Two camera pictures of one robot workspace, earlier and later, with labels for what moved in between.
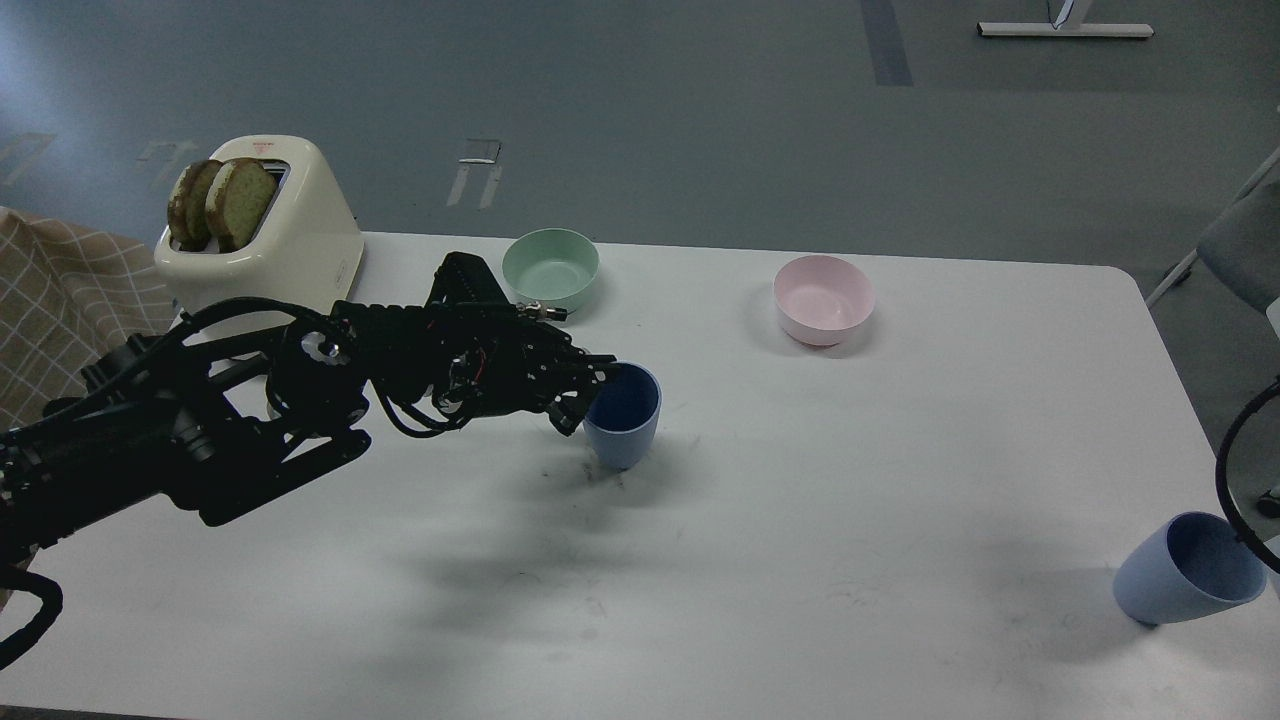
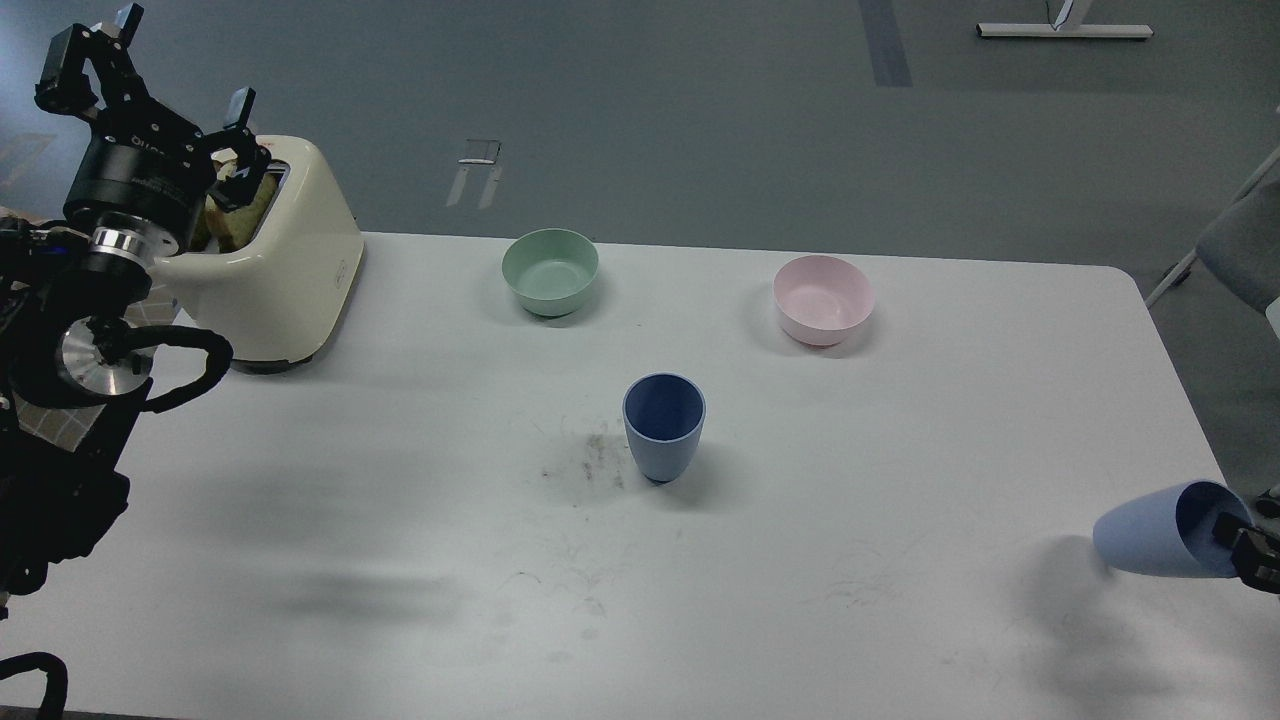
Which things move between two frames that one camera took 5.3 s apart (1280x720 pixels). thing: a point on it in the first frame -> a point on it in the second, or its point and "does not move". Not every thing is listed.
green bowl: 557,268 does not move
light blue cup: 1192,565 -> 1168,529
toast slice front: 240,196 does not move
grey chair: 1243,253 does not move
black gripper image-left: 481,354 -> 138,160
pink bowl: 821,298 does not move
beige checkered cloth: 64,298 -> 63,427
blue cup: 622,418 -> 664,415
